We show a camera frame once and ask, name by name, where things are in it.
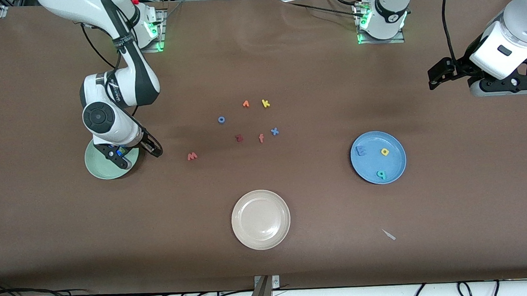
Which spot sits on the blue foam letter x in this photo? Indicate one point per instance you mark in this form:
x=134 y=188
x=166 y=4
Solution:
x=274 y=131

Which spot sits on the blue foam letter m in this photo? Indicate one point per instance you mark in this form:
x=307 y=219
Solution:
x=361 y=150

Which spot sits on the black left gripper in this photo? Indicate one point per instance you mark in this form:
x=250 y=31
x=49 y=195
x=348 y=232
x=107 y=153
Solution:
x=463 y=66

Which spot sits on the beige plate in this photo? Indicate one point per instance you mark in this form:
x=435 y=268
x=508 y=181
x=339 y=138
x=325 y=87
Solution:
x=261 y=219

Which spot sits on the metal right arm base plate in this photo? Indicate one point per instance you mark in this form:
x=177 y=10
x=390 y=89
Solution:
x=161 y=33

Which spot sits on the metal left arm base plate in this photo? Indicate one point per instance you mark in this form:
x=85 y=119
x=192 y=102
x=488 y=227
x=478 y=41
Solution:
x=383 y=41

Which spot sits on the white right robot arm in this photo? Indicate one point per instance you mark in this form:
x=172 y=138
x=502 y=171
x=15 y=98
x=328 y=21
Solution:
x=101 y=116

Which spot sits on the white paper scrap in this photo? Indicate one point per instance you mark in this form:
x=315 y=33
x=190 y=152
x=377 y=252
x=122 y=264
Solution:
x=389 y=235

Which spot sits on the light green plate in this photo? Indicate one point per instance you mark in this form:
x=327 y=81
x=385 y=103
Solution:
x=91 y=163

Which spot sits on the teal foam letter b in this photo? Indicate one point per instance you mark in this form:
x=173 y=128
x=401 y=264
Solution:
x=382 y=172

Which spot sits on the yellow foam letter k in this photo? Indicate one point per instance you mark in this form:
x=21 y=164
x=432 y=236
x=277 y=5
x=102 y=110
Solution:
x=264 y=103

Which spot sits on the dark red foam letter z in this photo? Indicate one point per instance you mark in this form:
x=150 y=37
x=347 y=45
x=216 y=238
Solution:
x=239 y=138

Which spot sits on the brown table cover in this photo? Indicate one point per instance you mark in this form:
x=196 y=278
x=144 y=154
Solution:
x=258 y=66

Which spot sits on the yellow foam letter a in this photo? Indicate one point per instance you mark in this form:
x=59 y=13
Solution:
x=382 y=152

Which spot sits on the salmon foam letter w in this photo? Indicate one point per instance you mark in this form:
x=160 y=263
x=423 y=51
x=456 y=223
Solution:
x=192 y=156

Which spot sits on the blue plate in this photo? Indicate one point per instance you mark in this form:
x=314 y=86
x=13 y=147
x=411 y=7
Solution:
x=379 y=164

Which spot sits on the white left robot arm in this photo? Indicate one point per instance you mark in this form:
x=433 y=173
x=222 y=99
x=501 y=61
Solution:
x=516 y=22

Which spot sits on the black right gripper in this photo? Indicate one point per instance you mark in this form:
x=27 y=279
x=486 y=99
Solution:
x=146 y=140

